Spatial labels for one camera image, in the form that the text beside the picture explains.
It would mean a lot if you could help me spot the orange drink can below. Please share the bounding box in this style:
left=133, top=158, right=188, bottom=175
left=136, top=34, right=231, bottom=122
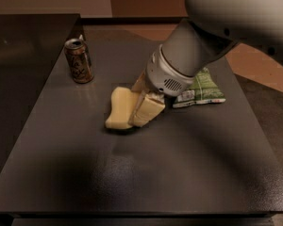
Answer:
left=64, top=38, right=93, bottom=84

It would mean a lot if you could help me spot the yellow wavy sponge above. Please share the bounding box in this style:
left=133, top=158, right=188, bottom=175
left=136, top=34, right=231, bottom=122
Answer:
left=105, top=87, right=140, bottom=130

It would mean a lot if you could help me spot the dark side cabinet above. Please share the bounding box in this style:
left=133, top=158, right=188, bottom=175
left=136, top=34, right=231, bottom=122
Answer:
left=0, top=14, right=82, bottom=173

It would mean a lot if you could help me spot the green chip bag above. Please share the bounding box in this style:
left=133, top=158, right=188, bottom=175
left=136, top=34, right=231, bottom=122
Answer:
left=173, top=67, right=225, bottom=108

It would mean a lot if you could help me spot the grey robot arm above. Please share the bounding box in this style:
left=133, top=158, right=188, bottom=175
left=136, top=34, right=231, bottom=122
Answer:
left=130, top=0, right=283, bottom=127

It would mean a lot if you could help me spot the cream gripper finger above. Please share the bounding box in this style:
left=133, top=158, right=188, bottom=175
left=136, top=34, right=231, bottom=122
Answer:
left=131, top=72, right=146, bottom=92
left=129, top=91, right=165, bottom=127

